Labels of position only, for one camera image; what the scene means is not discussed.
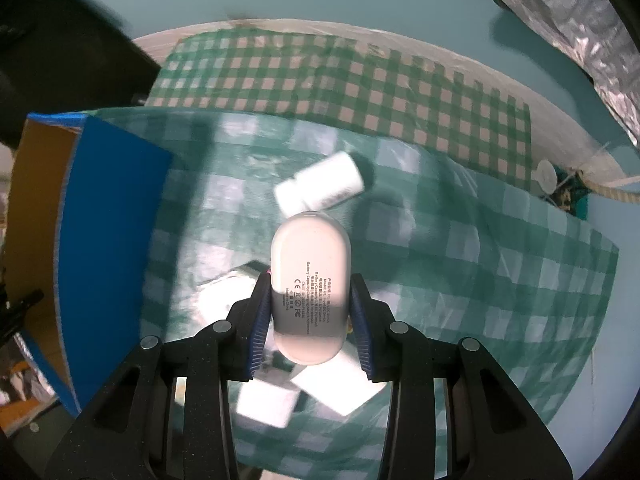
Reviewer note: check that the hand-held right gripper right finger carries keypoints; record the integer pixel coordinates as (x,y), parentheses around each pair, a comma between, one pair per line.
(359,325)

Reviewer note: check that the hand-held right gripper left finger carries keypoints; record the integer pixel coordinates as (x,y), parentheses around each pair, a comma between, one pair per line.
(261,320)

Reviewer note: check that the white square box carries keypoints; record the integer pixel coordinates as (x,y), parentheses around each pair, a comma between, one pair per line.
(340,382)
(265,402)

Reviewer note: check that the white oval power bank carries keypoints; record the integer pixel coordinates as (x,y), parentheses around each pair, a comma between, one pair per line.
(310,260)

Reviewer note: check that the white pill bottle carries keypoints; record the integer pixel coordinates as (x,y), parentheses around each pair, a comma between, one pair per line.
(325,182)

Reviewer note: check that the blue cardboard box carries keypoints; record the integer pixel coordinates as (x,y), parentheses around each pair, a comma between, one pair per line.
(115,200)

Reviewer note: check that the green checkered tablecloth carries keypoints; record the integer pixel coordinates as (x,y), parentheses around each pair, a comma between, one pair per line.
(350,90)

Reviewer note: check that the white round disc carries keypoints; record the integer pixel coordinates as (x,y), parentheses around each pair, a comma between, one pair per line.
(546,175)

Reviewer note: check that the small dark green box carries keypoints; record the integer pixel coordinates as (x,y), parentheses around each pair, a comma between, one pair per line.
(575,201)

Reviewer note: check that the black bulky object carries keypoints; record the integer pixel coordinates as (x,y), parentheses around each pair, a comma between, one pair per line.
(60,35)

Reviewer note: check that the silver foil sheet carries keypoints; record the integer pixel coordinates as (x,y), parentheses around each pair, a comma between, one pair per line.
(575,25)

